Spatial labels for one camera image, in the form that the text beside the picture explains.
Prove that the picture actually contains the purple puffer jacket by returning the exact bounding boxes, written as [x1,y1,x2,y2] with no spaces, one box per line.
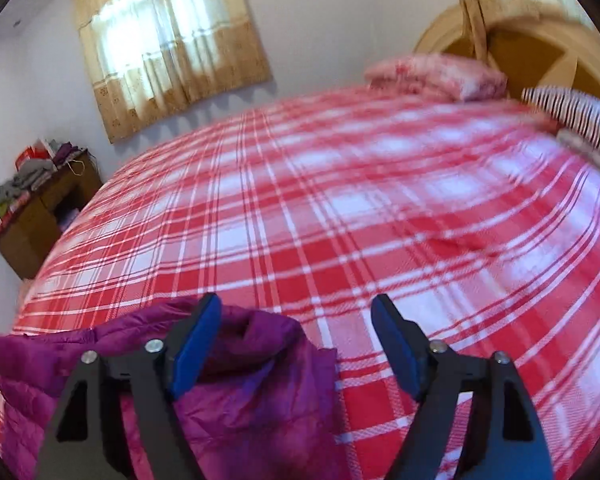
[0,294,348,479]

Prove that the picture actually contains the clothes pile on desk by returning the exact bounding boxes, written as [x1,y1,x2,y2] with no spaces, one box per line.
[0,140,86,219]

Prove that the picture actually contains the red white plaid bedspread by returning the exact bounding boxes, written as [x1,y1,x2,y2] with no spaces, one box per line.
[0,88,600,479]

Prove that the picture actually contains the brown wooden desk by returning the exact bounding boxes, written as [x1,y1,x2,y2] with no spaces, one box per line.
[0,150,102,280]

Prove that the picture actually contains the striped pillow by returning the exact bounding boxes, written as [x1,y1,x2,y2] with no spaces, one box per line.
[521,86,600,170]

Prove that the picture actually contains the pink floral pillow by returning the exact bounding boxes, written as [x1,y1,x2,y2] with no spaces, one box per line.
[364,53,507,102]

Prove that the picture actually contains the wooden bed headboard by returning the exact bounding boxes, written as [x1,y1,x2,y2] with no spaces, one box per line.
[413,1,600,111]

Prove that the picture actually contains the beige patterned window curtain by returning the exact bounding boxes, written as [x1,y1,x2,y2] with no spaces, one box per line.
[74,0,272,144]

